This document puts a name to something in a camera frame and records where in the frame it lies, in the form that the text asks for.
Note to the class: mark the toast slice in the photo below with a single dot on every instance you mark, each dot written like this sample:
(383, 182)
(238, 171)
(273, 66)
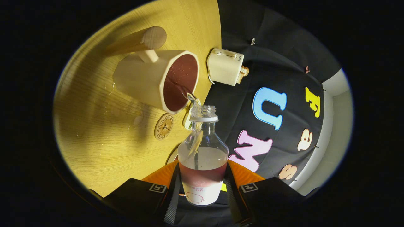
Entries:
(243, 74)

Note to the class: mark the white divided dish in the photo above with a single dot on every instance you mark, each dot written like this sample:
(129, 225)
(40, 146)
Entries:
(187, 121)

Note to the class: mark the black backdrop cloth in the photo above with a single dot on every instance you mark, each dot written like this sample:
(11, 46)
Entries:
(271, 63)

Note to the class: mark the wooden table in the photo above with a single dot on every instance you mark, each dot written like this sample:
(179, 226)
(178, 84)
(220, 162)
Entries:
(94, 132)

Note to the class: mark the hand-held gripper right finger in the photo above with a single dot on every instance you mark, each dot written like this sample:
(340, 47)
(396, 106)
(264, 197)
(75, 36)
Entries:
(233, 195)

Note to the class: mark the cream toaster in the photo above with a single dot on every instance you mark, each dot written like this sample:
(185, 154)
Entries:
(222, 67)

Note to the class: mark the copper clip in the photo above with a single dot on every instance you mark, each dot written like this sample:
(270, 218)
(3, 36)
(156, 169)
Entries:
(306, 70)

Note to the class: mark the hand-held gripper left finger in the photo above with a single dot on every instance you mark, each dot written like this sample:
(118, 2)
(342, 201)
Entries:
(172, 195)

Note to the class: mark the round wooden coaster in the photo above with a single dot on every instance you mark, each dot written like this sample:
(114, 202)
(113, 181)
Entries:
(164, 126)

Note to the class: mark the clear juice bottle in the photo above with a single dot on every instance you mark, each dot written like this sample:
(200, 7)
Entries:
(202, 179)

